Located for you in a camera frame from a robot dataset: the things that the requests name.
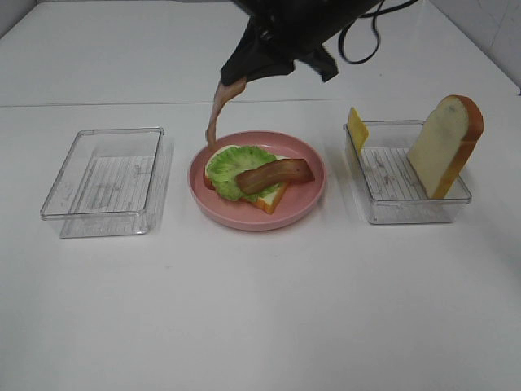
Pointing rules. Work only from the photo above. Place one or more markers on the right clear plastic tray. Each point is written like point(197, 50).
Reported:
point(387, 188)

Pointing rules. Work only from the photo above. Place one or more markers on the left clear plastic tray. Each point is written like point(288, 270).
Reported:
point(110, 184)

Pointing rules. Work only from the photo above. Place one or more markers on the green lettuce leaf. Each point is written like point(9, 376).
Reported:
point(232, 167)

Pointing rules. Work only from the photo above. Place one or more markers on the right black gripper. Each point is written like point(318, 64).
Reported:
point(279, 33)

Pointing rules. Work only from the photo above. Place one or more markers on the bread slice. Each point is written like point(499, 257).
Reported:
point(445, 143)
point(272, 199)

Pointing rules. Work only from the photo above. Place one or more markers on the bacon strip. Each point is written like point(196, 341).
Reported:
point(256, 180)
point(223, 94)

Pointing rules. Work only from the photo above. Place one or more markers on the clear plastic tray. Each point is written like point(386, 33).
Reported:
point(110, 184)
point(387, 188)

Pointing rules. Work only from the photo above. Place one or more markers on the yellow cheese slice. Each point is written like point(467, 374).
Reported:
point(357, 129)

